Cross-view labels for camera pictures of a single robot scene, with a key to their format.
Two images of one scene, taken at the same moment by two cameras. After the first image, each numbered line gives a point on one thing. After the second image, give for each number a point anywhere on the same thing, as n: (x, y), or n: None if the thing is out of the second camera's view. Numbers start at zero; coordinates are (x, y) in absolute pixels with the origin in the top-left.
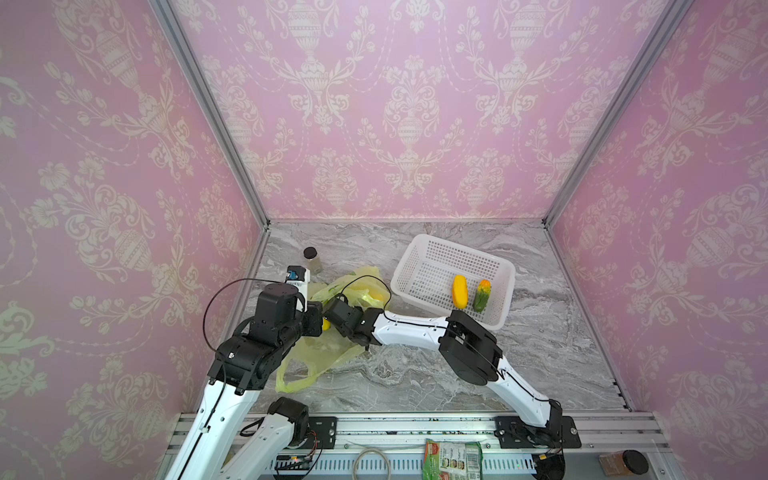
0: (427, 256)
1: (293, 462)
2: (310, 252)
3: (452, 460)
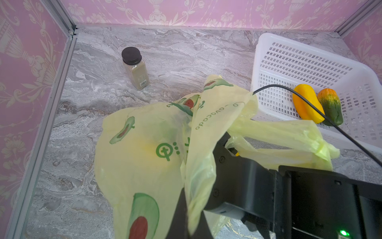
0: (279, 60)
1: None
2: (133, 62)
3: None
